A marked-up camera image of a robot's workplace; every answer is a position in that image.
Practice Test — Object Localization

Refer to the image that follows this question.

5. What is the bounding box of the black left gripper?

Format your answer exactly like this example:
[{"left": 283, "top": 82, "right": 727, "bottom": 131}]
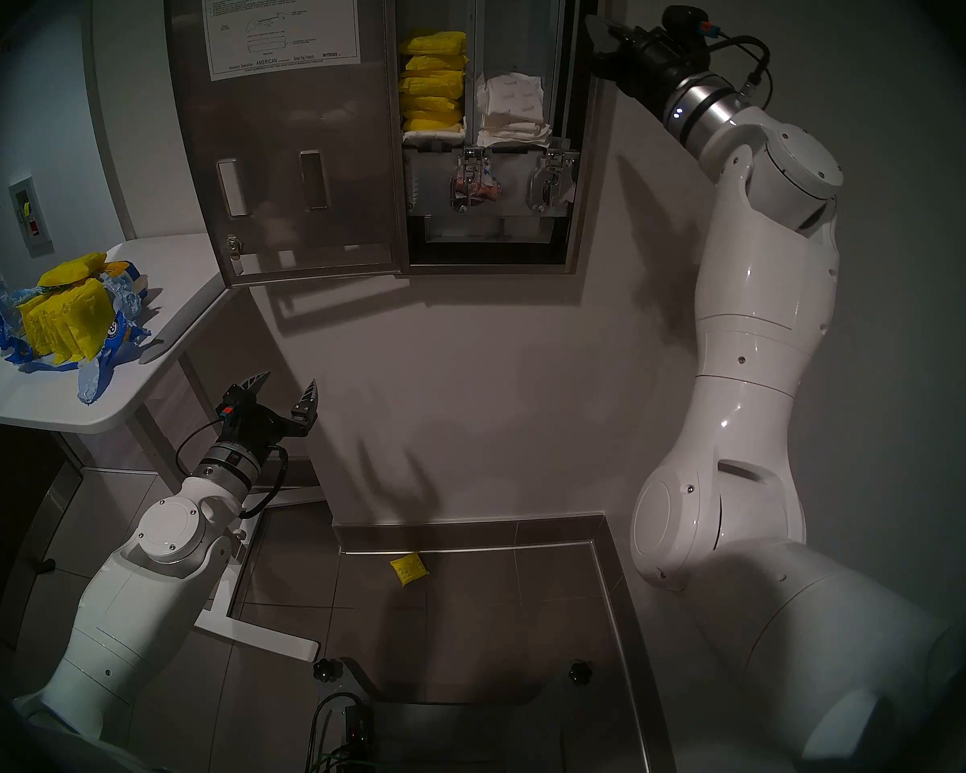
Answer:
[{"left": 217, "top": 370, "right": 320, "bottom": 458}]

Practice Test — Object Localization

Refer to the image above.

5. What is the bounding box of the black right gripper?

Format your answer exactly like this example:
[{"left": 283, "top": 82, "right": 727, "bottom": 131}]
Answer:
[{"left": 584, "top": 14, "right": 715, "bottom": 114}]

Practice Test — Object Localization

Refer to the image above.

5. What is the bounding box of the stainless steel dispenser door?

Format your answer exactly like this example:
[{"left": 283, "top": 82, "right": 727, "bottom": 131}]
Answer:
[{"left": 165, "top": 0, "right": 410, "bottom": 287}]

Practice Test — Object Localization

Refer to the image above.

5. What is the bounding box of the dark robot base platform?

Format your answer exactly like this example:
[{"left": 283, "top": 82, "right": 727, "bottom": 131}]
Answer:
[{"left": 342, "top": 657, "right": 580, "bottom": 773}]

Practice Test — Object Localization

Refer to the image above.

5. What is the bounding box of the stainless steel dispenser cabinet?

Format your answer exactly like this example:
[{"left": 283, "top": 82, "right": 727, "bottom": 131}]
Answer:
[{"left": 386, "top": 0, "right": 617, "bottom": 276}]

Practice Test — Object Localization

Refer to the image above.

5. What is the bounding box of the blue plastic pad bag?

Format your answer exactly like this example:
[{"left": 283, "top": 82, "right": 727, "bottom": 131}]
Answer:
[{"left": 0, "top": 258, "right": 154, "bottom": 404}]

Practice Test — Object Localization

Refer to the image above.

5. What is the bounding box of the white instruction sheet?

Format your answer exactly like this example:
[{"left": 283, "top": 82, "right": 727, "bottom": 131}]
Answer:
[{"left": 201, "top": 0, "right": 361, "bottom": 81}]

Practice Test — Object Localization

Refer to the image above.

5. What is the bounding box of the black power box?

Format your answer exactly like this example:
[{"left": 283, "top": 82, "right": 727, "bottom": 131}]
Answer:
[{"left": 345, "top": 703, "right": 375, "bottom": 760}]

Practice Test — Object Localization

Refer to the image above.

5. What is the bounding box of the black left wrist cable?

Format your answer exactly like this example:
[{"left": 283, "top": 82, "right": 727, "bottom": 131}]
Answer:
[{"left": 175, "top": 419, "right": 291, "bottom": 520}]

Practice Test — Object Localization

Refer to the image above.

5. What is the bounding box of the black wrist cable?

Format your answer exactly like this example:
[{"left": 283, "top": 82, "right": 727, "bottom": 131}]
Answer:
[
  {"left": 704, "top": 27, "right": 774, "bottom": 108},
  {"left": 175, "top": 419, "right": 291, "bottom": 520}
]

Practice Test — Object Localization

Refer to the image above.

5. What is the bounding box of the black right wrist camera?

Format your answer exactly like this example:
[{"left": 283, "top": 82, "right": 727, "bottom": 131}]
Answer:
[{"left": 662, "top": 5, "right": 713, "bottom": 39}]

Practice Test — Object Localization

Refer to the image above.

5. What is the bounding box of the white pedestal table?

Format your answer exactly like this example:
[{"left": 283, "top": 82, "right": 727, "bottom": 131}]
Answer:
[{"left": 0, "top": 232, "right": 323, "bottom": 663}]

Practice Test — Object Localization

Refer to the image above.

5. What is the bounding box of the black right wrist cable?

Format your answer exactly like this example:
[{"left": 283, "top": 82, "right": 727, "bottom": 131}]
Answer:
[{"left": 704, "top": 27, "right": 774, "bottom": 108}]

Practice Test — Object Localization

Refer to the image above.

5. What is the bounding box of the black and green cable bundle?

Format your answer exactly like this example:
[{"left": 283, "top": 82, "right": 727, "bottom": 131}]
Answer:
[{"left": 304, "top": 691, "right": 371, "bottom": 773}]

